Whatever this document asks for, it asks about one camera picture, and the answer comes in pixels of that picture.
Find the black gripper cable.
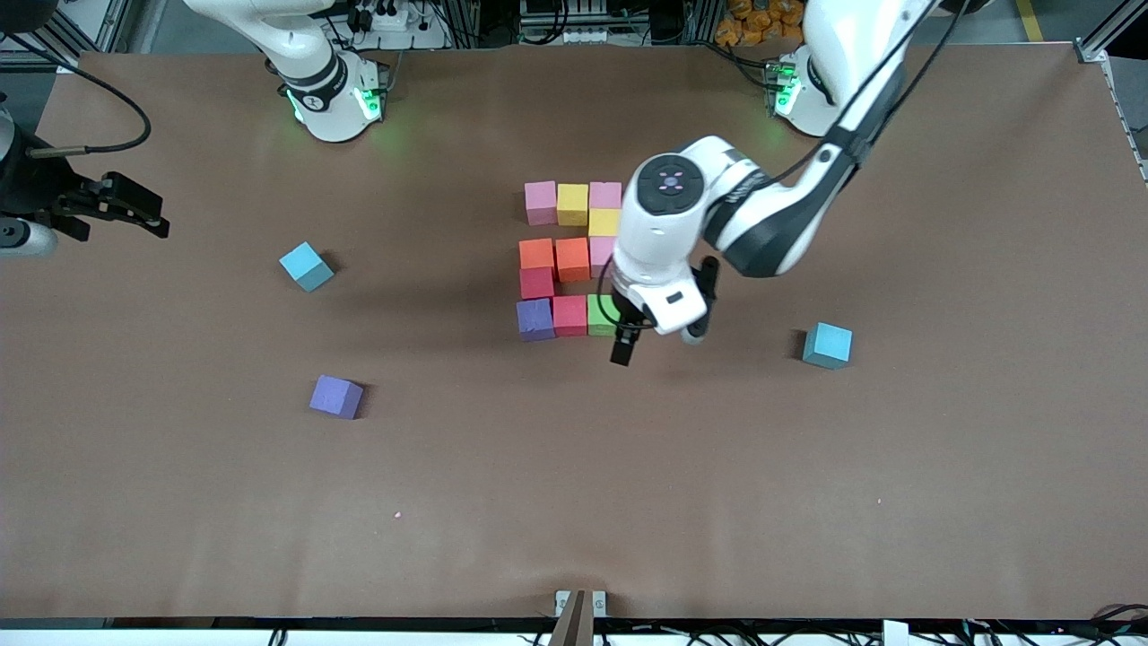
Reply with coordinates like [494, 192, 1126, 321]
[0, 31, 152, 161]
[597, 255, 631, 329]

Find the white perforated strip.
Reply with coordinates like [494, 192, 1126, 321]
[1101, 67, 1148, 185]

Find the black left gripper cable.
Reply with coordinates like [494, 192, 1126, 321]
[597, 255, 631, 329]

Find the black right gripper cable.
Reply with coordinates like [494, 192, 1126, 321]
[0, 31, 152, 161]

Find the aluminium frame post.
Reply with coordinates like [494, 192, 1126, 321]
[27, 0, 101, 74]
[1074, 0, 1148, 65]

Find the purple foam cube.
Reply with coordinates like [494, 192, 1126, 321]
[309, 374, 364, 420]
[517, 298, 556, 343]

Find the grey electronics unit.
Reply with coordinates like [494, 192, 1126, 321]
[520, 0, 611, 46]

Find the white power strip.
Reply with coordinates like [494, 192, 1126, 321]
[345, 0, 409, 32]

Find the grey metal bracket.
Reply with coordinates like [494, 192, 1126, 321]
[549, 589, 608, 646]

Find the pile of orange fruit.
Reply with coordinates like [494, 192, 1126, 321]
[715, 0, 808, 48]

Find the green foam cube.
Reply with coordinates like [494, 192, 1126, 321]
[587, 294, 622, 337]

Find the blue foam cube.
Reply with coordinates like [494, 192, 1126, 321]
[803, 323, 854, 371]
[279, 241, 335, 292]

